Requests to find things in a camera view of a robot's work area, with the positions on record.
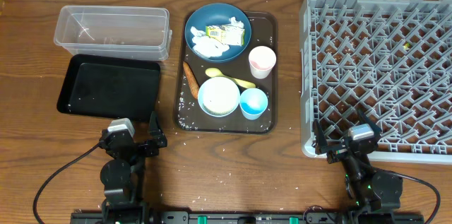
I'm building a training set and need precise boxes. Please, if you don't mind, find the black plastic tray bin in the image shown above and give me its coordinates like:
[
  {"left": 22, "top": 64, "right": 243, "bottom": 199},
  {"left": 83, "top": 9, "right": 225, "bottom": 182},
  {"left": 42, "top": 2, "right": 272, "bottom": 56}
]
[{"left": 56, "top": 54, "right": 160, "bottom": 122}]

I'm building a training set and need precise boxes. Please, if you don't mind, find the orange carrot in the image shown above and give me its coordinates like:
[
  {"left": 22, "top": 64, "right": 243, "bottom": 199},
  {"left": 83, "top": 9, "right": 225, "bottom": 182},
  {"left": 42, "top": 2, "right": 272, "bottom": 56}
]
[{"left": 183, "top": 61, "right": 199, "bottom": 99}]

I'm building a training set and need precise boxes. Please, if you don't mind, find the grey dishwasher rack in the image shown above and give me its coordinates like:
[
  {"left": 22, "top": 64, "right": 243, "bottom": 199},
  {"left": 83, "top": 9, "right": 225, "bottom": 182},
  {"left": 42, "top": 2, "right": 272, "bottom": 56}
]
[{"left": 299, "top": 0, "right": 451, "bottom": 165}]

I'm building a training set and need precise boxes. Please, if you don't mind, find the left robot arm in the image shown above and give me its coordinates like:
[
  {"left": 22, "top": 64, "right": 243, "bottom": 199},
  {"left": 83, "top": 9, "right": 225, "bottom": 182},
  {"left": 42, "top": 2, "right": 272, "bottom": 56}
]
[{"left": 99, "top": 112, "right": 167, "bottom": 224}]

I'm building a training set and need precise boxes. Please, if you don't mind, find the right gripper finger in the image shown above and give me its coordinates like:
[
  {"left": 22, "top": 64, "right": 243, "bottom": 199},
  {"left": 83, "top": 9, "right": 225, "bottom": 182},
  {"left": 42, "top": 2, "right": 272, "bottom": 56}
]
[
  {"left": 313, "top": 119, "right": 328, "bottom": 148},
  {"left": 357, "top": 110, "right": 382, "bottom": 136}
]

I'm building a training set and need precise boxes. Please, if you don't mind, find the brown serving tray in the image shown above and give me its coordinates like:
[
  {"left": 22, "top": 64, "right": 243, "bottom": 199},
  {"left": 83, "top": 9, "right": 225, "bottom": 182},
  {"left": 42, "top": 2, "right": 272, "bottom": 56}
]
[{"left": 173, "top": 11, "right": 278, "bottom": 134}]

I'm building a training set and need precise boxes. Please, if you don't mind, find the pink plastic cup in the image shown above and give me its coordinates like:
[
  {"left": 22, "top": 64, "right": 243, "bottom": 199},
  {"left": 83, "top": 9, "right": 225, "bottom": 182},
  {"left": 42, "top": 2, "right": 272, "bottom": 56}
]
[{"left": 249, "top": 46, "right": 276, "bottom": 79}]

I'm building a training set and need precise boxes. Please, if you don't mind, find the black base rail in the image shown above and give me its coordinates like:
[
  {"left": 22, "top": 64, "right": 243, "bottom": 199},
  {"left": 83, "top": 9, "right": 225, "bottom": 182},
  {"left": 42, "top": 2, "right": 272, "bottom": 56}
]
[{"left": 70, "top": 211, "right": 424, "bottom": 224}]

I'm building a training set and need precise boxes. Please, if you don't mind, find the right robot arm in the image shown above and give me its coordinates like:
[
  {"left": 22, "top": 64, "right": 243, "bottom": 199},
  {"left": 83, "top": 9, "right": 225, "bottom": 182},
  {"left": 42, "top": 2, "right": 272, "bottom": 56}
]
[{"left": 313, "top": 110, "right": 403, "bottom": 223}]

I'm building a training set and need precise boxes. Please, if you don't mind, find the clear plastic bin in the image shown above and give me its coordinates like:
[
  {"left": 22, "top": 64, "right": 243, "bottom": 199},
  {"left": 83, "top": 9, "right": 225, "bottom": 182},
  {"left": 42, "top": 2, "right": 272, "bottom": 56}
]
[{"left": 54, "top": 6, "right": 172, "bottom": 61}]

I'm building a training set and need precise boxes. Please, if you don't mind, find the light blue rice bowl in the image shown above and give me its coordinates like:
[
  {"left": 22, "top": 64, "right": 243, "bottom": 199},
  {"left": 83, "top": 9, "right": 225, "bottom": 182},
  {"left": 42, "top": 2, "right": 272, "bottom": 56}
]
[{"left": 198, "top": 77, "right": 240, "bottom": 117}]

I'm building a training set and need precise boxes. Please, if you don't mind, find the dark blue plate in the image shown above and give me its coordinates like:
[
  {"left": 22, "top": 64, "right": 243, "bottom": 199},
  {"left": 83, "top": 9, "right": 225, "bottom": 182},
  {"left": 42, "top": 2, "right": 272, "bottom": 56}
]
[{"left": 184, "top": 3, "right": 252, "bottom": 63}]

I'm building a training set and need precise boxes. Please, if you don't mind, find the light blue plastic cup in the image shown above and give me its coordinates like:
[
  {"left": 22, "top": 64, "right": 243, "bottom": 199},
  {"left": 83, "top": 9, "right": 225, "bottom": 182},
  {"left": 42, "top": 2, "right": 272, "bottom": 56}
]
[{"left": 239, "top": 88, "right": 268, "bottom": 120}]

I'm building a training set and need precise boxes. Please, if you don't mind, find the white tissue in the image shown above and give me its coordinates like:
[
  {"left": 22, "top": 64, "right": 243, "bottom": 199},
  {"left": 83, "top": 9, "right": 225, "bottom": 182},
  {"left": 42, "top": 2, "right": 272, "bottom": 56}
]
[{"left": 190, "top": 17, "right": 245, "bottom": 58}]

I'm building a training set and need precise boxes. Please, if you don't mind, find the yellow plastic spoon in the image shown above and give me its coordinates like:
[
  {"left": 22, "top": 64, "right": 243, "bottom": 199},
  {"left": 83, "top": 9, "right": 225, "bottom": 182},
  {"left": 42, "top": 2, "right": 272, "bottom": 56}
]
[{"left": 205, "top": 68, "right": 256, "bottom": 89}]

